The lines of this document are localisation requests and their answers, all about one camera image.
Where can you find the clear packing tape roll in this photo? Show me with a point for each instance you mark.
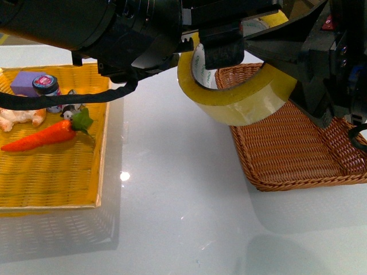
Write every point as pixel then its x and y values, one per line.
pixel 238 95

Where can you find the black white toy figurine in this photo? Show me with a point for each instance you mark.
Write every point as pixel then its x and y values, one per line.
pixel 69 110

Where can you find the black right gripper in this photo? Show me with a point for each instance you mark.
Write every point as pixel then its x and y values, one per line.
pixel 325 51

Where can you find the brown wicker basket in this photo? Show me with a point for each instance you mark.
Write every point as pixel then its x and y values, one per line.
pixel 286 151

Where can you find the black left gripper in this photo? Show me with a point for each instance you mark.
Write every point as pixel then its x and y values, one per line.
pixel 220 29

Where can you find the toy croissant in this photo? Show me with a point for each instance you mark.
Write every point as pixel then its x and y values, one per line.
pixel 11 117

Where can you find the orange toy carrot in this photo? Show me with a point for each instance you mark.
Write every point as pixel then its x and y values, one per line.
pixel 59 132

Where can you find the purple foam block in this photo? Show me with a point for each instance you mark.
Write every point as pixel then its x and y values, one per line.
pixel 22 84

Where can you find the yellow woven basket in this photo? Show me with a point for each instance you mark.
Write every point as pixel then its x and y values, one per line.
pixel 67 175

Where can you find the small dark jar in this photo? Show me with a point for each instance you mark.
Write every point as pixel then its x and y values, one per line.
pixel 46 85

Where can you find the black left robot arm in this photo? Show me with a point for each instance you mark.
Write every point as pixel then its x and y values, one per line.
pixel 127 36

